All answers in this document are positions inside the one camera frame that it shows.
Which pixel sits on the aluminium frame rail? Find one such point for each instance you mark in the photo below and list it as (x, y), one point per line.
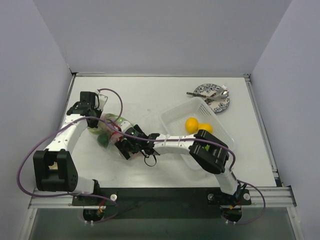
(274, 197)

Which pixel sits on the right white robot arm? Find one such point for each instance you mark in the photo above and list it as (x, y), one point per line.
(211, 154)

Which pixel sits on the yellow fake lemon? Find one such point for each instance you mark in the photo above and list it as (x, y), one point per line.
(191, 125)

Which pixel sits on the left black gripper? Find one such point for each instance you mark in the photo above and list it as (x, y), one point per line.
(93, 121)

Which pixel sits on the white plastic basket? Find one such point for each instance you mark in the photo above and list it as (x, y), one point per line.
(173, 120)

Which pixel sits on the metal spoon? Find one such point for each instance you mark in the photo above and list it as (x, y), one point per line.
(218, 96)

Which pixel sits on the clear zip top bag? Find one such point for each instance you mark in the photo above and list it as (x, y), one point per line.
(115, 121)

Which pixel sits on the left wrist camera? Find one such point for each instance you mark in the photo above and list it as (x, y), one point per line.
(100, 101)

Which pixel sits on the dark green fake avocado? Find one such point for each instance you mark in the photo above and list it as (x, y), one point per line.
(103, 140)

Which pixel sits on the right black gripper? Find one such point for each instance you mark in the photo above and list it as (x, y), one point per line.
(124, 146)

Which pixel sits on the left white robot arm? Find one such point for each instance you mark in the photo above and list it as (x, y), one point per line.
(54, 167)

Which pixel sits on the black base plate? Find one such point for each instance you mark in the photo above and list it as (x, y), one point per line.
(163, 203)

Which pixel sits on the blue patterned plate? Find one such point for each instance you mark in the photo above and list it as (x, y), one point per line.
(219, 100)

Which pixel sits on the metal fork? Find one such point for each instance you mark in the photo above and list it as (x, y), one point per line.
(220, 89)

